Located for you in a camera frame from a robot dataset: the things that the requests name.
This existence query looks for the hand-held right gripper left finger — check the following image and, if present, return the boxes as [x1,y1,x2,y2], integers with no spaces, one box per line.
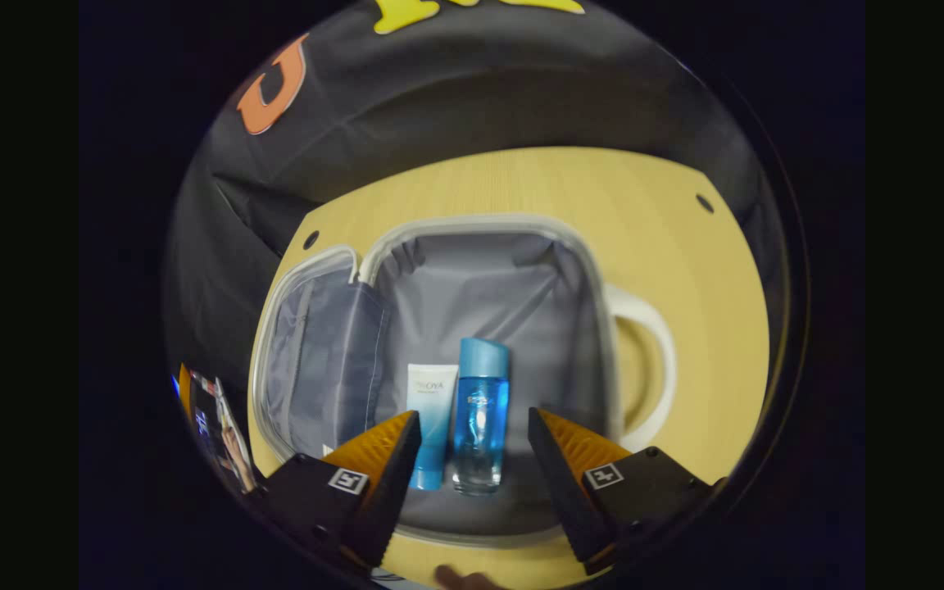
[255,410,424,570]

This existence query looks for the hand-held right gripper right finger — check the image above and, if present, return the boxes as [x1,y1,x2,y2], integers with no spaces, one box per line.
[527,406,720,576]

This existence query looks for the white and blue cream tube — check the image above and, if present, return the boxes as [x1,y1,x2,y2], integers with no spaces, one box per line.
[406,363,460,491]

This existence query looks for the blue glass lotion bottle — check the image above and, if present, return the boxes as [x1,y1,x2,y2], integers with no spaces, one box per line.
[451,337,511,497]

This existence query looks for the white suitcase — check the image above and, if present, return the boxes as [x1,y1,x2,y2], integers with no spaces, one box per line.
[247,213,678,548]

